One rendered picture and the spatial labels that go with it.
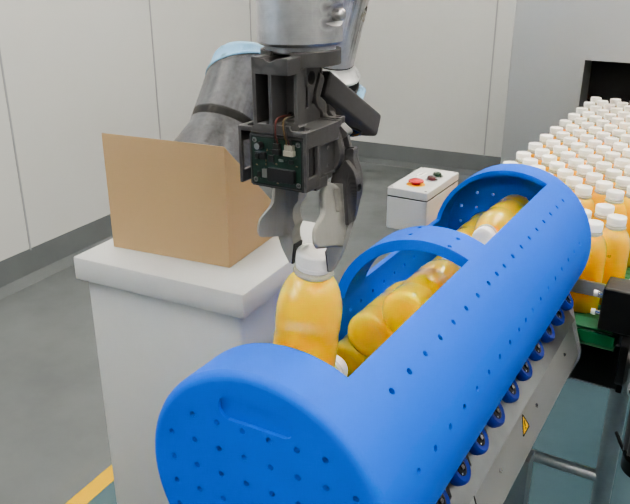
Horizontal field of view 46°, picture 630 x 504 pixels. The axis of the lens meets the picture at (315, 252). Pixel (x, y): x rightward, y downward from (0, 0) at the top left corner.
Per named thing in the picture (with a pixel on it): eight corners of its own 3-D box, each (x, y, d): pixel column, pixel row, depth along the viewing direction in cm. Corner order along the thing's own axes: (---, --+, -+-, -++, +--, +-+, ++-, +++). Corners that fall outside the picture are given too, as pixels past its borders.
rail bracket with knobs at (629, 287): (585, 332, 146) (593, 285, 142) (593, 318, 152) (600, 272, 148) (639, 345, 141) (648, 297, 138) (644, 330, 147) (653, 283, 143)
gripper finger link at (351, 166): (317, 225, 71) (303, 136, 68) (326, 220, 72) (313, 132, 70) (360, 225, 68) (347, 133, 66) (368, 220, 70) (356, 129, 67)
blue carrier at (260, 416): (164, 560, 85) (137, 342, 75) (443, 287, 155) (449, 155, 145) (387, 667, 72) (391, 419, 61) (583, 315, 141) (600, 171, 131)
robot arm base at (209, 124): (145, 154, 118) (164, 100, 121) (204, 194, 130) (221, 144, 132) (214, 153, 109) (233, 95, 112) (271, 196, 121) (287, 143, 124)
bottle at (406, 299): (428, 344, 97) (475, 293, 112) (424, 294, 95) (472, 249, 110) (380, 338, 101) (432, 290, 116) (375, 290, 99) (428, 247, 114)
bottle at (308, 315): (334, 397, 85) (354, 252, 77) (322, 436, 78) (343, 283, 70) (275, 385, 86) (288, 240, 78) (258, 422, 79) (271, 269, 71)
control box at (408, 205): (385, 227, 173) (387, 185, 169) (419, 204, 189) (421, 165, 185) (425, 235, 169) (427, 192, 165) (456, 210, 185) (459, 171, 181)
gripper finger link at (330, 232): (304, 288, 69) (288, 192, 66) (334, 266, 73) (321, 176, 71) (332, 290, 67) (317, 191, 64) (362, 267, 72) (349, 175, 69)
